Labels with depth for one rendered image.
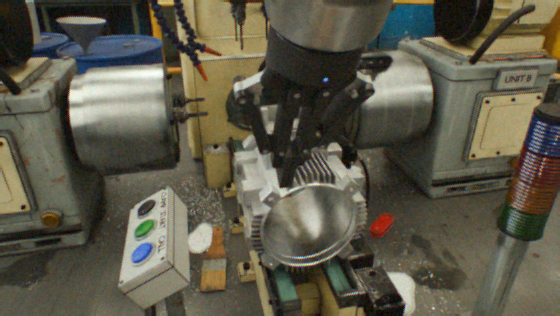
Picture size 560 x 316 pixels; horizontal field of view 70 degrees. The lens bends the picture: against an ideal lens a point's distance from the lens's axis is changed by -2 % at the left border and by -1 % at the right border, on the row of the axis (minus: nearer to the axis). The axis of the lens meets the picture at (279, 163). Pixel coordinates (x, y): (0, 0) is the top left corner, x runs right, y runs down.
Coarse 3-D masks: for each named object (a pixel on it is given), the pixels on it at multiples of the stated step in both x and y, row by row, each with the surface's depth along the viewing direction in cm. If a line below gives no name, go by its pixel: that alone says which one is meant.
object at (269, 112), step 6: (270, 108) 73; (276, 108) 74; (300, 108) 74; (264, 114) 72; (270, 114) 74; (264, 120) 68; (270, 120) 75; (294, 120) 75; (270, 126) 73; (294, 126) 68; (270, 132) 63; (294, 132) 64; (312, 150) 66; (318, 150) 66; (324, 150) 67; (264, 156) 67; (270, 156) 65; (324, 156) 67; (264, 162) 68; (270, 162) 65; (270, 168) 66
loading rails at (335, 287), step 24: (240, 144) 111; (240, 264) 84; (336, 264) 70; (264, 288) 71; (288, 288) 65; (312, 288) 75; (336, 288) 65; (360, 288) 64; (264, 312) 75; (288, 312) 61; (312, 312) 74; (336, 312) 65; (360, 312) 65
